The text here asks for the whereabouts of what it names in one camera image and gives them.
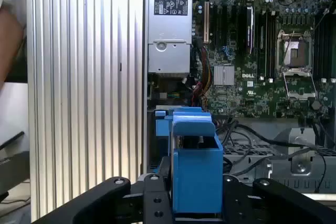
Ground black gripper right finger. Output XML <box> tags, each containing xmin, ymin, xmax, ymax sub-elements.
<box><xmin>222</xmin><ymin>174</ymin><xmax>336</xmax><ymax>224</ymax></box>

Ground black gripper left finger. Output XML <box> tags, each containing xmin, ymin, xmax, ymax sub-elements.
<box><xmin>31</xmin><ymin>155</ymin><xmax>174</xmax><ymax>224</ymax></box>

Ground hard disk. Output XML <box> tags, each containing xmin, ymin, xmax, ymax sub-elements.
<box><xmin>154</xmin><ymin>106</ymin><xmax>224</xmax><ymax>215</ymax></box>

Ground black disk wire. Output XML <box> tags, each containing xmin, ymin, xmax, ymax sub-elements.
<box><xmin>225</xmin><ymin>120</ymin><xmax>336</xmax><ymax>156</ymax></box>
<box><xmin>228</xmin><ymin>146</ymin><xmax>320</xmax><ymax>179</ymax></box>

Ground grey metal disk bay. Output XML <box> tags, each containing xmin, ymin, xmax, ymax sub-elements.
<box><xmin>223</xmin><ymin>126</ymin><xmax>336</xmax><ymax>192</ymax></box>

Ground tan expansion slot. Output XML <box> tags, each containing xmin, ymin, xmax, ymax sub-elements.
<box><xmin>203</xmin><ymin>0</ymin><xmax>211</xmax><ymax>44</ymax></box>

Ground black open PC case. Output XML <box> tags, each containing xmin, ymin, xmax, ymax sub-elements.
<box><xmin>143</xmin><ymin>0</ymin><xmax>336</xmax><ymax>201</ymax></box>

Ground green motherboard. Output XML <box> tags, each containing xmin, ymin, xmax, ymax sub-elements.
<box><xmin>193</xmin><ymin>0</ymin><xmax>336</xmax><ymax>119</ymax></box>

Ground metal socket cover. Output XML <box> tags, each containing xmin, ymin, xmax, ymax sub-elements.
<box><xmin>282</xmin><ymin>67</ymin><xmax>319</xmax><ymax>101</ymax></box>

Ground silver chipset heat sink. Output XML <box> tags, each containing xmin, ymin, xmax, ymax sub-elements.
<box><xmin>213</xmin><ymin>64</ymin><xmax>235</xmax><ymax>87</ymax></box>

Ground silver power supply unit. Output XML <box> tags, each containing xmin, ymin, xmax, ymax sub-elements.
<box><xmin>147</xmin><ymin>0</ymin><xmax>194</xmax><ymax>78</ymax></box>

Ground CPU socket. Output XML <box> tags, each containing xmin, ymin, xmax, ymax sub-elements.
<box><xmin>277</xmin><ymin>29</ymin><xmax>315</xmax><ymax>69</ymax></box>

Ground thin metal locking lever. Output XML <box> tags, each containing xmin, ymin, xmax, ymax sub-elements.
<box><xmin>282</xmin><ymin>31</ymin><xmax>296</xmax><ymax>61</ymax></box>

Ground black RAM slots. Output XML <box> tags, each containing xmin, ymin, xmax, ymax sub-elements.
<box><xmin>256</xmin><ymin>10</ymin><xmax>277</xmax><ymax>78</ymax></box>

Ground red yellow wire bundle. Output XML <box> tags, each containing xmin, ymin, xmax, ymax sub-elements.
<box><xmin>192</xmin><ymin>47</ymin><xmax>212</xmax><ymax>105</ymax></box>

